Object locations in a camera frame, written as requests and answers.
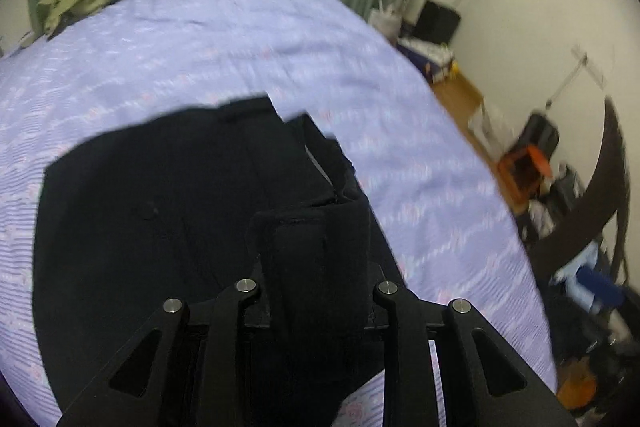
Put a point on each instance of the blue printed cardboard box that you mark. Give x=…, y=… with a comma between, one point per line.
x=435, y=61

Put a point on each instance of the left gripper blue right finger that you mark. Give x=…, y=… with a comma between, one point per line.
x=447, y=365

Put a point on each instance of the purple floral bed sheet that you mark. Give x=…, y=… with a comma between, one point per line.
x=436, y=200

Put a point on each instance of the black backpack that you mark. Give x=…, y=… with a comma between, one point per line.
x=539, y=131

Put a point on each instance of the white plastic bag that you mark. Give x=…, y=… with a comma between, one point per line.
x=491, y=130

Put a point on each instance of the light blue cloth on chair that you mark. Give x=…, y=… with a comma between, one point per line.
x=589, y=288

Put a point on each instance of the black wicker chair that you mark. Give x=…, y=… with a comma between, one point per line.
x=606, y=198

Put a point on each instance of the black speaker box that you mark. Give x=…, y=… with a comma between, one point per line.
x=437, y=23

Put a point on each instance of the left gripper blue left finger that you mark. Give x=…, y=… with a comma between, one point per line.
x=181, y=368

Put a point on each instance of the white paper bag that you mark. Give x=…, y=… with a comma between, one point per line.
x=386, y=20

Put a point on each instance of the black pants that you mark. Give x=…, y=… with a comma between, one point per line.
x=184, y=206

